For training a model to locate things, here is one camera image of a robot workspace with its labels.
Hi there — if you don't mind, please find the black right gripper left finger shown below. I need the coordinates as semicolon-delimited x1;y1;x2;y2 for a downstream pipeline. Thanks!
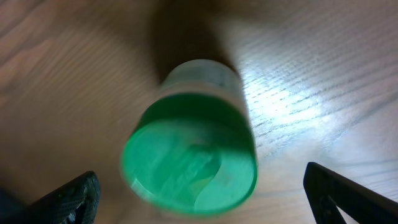
1;171;101;224

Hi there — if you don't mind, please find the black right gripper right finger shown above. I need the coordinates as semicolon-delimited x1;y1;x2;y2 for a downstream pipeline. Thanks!
303;162;397;223

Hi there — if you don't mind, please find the green lid white jar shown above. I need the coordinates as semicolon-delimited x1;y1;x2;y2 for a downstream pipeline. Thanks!
120;59;258;216

